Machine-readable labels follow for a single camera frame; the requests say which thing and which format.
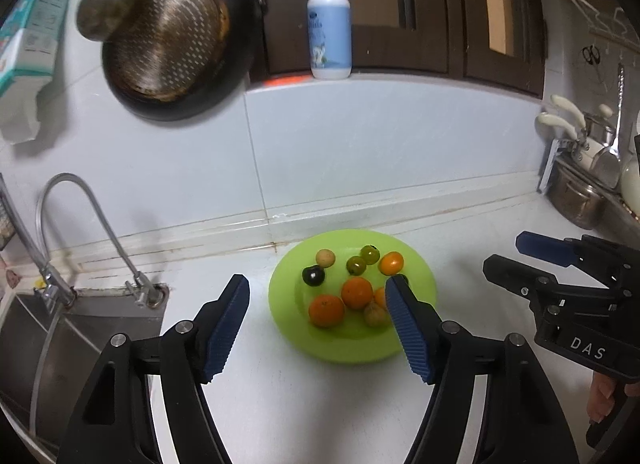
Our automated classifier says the white utensil rack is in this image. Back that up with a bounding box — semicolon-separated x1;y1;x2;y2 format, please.
537;139;568;195

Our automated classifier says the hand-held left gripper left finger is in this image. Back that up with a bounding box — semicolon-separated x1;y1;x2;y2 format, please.
57;273;251;464

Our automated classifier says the person's right hand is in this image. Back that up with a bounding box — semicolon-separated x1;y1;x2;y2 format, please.
587;371;618;425

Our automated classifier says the green plate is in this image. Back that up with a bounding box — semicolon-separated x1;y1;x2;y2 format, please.
268;229;437;364

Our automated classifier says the large orange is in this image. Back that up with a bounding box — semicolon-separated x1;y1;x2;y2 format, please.
308;295;346;329
341;277;374;309

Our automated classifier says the chrome pull-down faucet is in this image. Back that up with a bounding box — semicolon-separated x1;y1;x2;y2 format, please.
0;179;76;315

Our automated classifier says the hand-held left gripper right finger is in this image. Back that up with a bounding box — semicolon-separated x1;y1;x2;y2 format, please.
384;274;581;464

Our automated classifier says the metal ladle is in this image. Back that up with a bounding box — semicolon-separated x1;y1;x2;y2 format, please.
595;64;626;189

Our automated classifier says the teal white box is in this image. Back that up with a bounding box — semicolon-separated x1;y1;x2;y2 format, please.
0;0;73;145

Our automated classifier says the steel pot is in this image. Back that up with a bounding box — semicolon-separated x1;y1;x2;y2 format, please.
547;164;608;229

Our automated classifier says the white bottle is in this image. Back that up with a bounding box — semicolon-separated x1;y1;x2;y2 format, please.
620;156;640;215

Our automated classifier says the thin gooseneck faucet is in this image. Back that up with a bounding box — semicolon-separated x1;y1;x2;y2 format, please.
35;173;168;309

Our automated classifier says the black frying pan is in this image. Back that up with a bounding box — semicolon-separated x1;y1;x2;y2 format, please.
101;0;263;123

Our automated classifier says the brown longan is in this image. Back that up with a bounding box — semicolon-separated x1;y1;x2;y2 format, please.
363;302;387;327

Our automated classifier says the stainless steel sink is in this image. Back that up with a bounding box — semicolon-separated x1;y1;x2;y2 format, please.
0;286;166;460

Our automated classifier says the blue pump soap bottle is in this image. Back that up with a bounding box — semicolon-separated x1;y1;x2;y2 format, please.
306;0;352;80

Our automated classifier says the dark wooden cabinet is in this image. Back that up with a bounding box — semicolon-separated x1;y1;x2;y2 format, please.
232;0;548;99

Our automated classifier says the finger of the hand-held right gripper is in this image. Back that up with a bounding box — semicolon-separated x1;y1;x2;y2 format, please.
482;254;617;307
516;231;640;279

